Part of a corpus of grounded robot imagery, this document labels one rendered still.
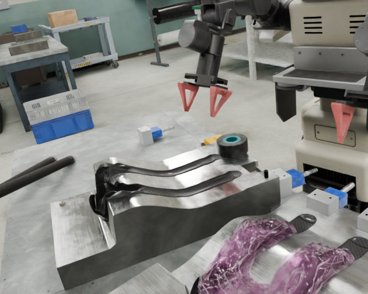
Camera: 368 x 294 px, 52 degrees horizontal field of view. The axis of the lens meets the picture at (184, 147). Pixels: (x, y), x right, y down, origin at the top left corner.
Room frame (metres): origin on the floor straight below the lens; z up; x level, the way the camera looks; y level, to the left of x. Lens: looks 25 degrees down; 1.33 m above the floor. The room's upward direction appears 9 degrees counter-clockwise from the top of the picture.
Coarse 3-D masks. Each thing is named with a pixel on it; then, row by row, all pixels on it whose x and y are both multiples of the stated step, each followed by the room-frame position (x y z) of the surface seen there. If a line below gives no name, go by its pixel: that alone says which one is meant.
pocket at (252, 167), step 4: (244, 164) 0.80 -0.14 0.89; (248, 164) 0.80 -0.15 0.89; (252, 164) 0.80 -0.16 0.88; (256, 164) 0.80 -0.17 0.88; (244, 168) 0.80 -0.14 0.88; (248, 168) 0.80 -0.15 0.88; (252, 168) 0.80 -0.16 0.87; (256, 168) 0.80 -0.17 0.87; (260, 168) 0.79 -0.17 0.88; (252, 172) 0.80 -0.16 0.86; (256, 172) 0.80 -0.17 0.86
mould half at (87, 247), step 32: (128, 160) 0.86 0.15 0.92; (192, 160) 0.87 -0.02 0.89; (224, 160) 0.83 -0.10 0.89; (256, 160) 0.81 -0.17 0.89; (224, 192) 0.69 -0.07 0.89; (256, 192) 0.70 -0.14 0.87; (64, 224) 0.71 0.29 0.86; (96, 224) 0.69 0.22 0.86; (128, 224) 0.61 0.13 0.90; (160, 224) 0.63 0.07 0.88; (192, 224) 0.65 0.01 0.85; (224, 224) 0.67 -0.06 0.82; (64, 256) 0.60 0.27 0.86; (96, 256) 0.59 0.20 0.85; (128, 256) 0.61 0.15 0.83; (64, 288) 0.57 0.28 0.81
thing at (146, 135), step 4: (140, 128) 1.25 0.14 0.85; (144, 128) 1.25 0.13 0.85; (148, 128) 1.24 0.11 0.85; (152, 128) 1.27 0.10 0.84; (156, 128) 1.26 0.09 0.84; (160, 128) 1.25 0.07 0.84; (164, 128) 1.27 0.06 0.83; (168, 128) 1.27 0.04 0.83; (172, 128) 1.28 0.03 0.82; (140, 132) 1.23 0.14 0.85; (144, 132) 1.22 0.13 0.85; (148, 132) 1.22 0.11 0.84; (152, 132) 1.23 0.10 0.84; (156, 132) 1.24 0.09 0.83; (160, 132) 1.24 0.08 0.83; (140, 136) 1.24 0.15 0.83; (144, 136) 1.22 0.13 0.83; (148, 136) 1.22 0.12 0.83; (152, 136) 1.23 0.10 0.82; (156, 136) 1.24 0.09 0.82; (160, 136) 1.24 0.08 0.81; (140, 140) 1.25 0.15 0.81; (144, 140) 1.22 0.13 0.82; (148, 140) 1.22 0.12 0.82; (152, 140) 1.23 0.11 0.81; (144, 144) 1.22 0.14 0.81; (148, 144) 1.22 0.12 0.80
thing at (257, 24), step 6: (276, 0) 1.13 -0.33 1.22; (282, 0) 1.15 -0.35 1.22; (270, 6) 1.10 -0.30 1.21; (276, 6) 1.11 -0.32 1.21; (270, 12) 1.11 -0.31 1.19; (276, 12) 1.10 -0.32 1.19; (258, 18) 1.14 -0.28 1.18; (264, 18) 1.12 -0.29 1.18; (270, 18) 1.11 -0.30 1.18; (276, 18) 1.11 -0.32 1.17; (252, 24) 1.18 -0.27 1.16; (258, 24) 1.17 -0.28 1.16; (264, 24) 1.13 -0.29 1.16; (270, 24) 1.12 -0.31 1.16; (276, 24) 1.12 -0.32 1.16
